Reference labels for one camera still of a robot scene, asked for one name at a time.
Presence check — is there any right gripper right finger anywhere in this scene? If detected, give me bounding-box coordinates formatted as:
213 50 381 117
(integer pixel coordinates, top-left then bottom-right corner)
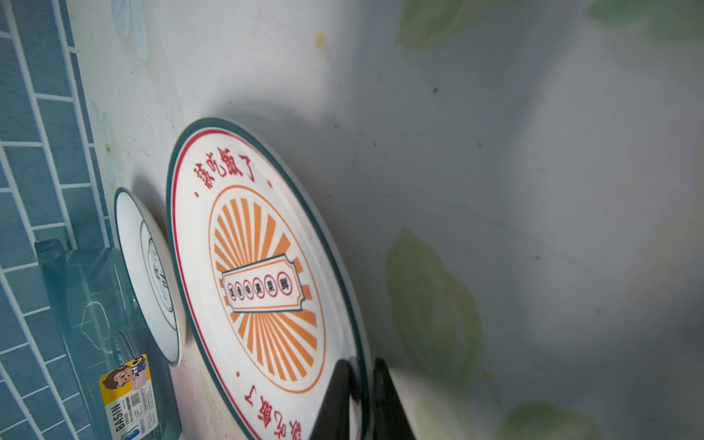
372 359 415 440

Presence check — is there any white plate orange striped rim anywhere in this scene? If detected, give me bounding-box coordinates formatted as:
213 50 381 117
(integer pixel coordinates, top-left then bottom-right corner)
167 117 372 439

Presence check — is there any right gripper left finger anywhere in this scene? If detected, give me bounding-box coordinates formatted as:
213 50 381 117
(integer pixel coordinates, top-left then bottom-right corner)
310 359 352 440

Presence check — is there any bin product label sticker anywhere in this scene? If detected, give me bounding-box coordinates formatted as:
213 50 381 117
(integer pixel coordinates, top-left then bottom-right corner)
98 354 159 440

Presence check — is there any teal translucent plastic bin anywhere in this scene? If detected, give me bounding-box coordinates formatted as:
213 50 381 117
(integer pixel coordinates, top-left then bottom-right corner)
35 238 183 439

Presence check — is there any white plate black flower outline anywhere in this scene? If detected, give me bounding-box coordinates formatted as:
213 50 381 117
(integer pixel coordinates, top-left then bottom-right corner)
114 187 187 367

